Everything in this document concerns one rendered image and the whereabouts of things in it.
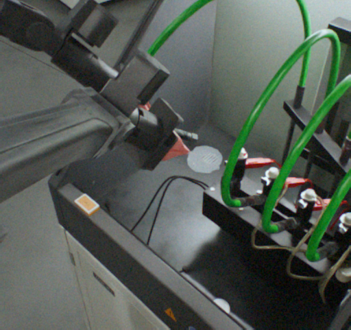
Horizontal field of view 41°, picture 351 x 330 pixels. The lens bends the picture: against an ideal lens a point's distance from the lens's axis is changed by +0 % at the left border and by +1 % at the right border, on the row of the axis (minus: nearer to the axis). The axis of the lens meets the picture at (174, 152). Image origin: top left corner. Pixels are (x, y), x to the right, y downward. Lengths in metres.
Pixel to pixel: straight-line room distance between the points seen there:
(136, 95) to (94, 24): 0.22
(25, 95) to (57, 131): 2.65
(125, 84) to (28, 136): 0.27
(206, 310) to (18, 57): 2.78
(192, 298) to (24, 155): 0.61
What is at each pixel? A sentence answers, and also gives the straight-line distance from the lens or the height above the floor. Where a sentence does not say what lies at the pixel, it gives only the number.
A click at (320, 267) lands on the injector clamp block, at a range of 0.94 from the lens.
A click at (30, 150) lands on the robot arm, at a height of 1.51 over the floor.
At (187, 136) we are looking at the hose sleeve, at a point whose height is 1.11.
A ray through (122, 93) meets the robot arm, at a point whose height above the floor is 1.38.
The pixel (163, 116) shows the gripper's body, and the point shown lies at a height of 1.29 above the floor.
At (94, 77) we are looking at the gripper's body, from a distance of 0.81.
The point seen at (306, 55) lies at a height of 1.24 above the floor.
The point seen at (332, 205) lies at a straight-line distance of 0.69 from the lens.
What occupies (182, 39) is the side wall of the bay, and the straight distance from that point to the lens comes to 1.16.
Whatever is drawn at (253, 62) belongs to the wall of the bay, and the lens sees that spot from 1.20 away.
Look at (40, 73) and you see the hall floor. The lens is 3.23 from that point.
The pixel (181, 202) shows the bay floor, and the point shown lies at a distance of 1.19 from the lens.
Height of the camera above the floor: 1.74
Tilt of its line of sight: 44 degrees down
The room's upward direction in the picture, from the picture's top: straight up
